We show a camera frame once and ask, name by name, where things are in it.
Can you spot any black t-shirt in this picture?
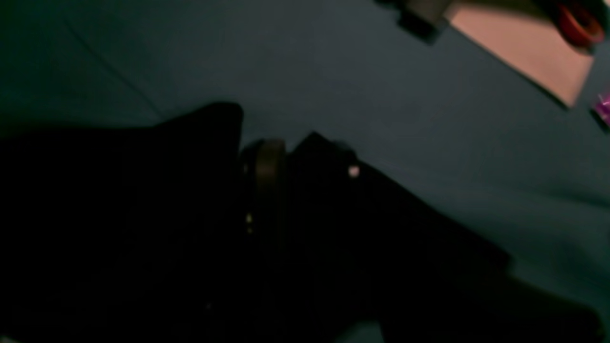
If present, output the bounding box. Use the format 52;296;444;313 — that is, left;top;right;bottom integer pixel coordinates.
0;101;610;343

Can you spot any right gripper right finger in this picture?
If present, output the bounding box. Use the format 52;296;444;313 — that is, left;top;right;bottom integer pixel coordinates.
288;134;606;343

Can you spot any black white remote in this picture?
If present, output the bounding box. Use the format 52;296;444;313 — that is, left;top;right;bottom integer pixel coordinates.
374;0;457;45

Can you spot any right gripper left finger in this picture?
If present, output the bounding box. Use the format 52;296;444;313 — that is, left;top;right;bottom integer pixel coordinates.
237;139;287;343

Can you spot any orange tape roll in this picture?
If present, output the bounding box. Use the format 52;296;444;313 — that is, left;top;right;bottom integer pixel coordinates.
556;0;606;49

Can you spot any pink small tube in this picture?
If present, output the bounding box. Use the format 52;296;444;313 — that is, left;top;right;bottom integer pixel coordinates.
591;91;610;130

